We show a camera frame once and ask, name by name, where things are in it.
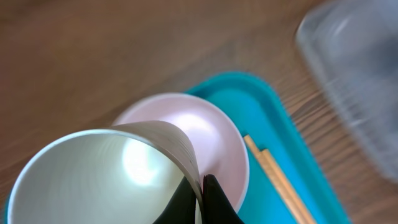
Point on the pink shallow bowl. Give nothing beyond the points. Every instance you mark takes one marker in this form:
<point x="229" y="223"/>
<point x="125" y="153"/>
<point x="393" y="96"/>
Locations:
<point x="218" y="145"/>

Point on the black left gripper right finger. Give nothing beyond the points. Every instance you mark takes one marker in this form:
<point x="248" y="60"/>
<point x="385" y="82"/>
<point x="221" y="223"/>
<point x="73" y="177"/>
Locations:
<point x="217" y="208"/>

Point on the teal plastic tray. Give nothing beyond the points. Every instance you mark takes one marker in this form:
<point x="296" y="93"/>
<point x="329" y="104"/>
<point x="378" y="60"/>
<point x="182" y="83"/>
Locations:
<point x="256" y="110"/>

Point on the white paper cup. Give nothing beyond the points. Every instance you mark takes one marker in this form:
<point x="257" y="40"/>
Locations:
<point x="122" y="174"/>

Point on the clear plastic bin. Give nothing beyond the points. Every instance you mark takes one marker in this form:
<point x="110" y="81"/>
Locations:
<point x="351" y="49"/>

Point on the wooden chopstick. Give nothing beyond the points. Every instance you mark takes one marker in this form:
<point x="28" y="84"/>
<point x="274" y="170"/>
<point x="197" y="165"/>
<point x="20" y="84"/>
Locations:
<point x="286" y="186"/>
<point x="273" y="177"/>

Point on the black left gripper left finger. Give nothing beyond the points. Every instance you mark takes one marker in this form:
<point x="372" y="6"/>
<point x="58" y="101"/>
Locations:
<point x="181" y="208"/>

